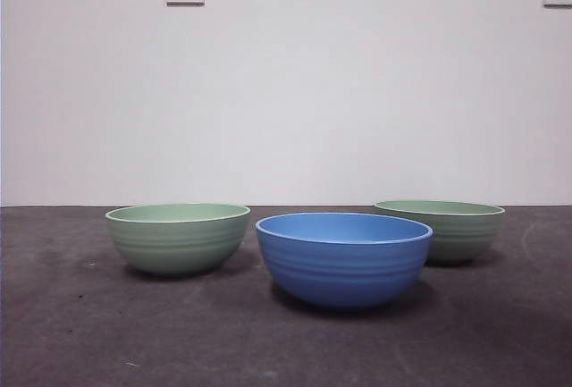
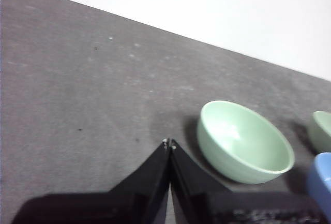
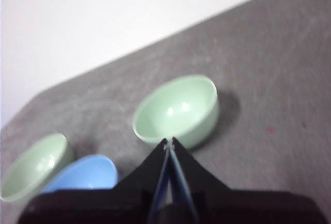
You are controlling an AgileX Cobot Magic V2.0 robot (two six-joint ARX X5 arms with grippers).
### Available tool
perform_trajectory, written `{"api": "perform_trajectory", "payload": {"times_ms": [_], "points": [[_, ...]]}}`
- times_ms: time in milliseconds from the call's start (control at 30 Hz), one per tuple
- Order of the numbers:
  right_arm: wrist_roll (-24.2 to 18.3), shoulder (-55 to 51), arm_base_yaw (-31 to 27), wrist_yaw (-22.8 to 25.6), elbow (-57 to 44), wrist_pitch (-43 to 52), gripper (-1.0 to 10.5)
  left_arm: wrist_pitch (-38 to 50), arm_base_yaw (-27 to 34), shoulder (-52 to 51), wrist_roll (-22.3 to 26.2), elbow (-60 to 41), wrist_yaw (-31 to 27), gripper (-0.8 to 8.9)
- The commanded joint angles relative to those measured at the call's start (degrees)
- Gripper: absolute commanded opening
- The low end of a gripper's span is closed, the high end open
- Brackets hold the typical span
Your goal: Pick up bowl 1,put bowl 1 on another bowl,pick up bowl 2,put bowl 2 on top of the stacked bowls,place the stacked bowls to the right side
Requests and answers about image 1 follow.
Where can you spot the green ribbed bowl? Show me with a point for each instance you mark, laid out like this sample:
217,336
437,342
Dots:
179,244
465,239

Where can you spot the blue ribbed bowl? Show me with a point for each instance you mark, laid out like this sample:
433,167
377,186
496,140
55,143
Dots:
344,271

